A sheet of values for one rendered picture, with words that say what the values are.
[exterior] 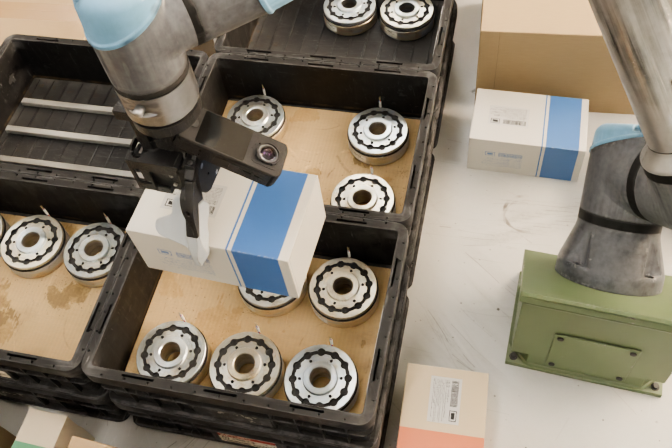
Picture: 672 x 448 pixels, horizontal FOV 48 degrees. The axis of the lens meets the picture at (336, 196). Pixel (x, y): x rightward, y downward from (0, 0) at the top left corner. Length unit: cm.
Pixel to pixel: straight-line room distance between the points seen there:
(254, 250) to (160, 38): 29
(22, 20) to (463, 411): 114
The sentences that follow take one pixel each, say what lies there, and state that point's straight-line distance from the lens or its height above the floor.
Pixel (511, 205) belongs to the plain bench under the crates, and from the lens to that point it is 140.
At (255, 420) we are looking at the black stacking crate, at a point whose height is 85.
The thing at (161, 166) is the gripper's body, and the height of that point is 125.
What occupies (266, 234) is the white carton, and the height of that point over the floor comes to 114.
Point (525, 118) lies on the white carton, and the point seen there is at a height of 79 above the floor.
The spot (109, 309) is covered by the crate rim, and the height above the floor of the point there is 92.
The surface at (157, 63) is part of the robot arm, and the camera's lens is 70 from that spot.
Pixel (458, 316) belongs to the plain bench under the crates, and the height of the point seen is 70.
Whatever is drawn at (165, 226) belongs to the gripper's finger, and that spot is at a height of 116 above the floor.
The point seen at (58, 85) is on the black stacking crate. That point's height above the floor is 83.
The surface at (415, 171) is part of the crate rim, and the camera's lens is 115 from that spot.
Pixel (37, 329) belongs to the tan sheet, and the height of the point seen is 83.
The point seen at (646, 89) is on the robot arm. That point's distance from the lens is 94.
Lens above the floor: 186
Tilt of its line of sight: 55 degrees down
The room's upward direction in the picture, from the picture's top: 9 degrees counter-clockwise
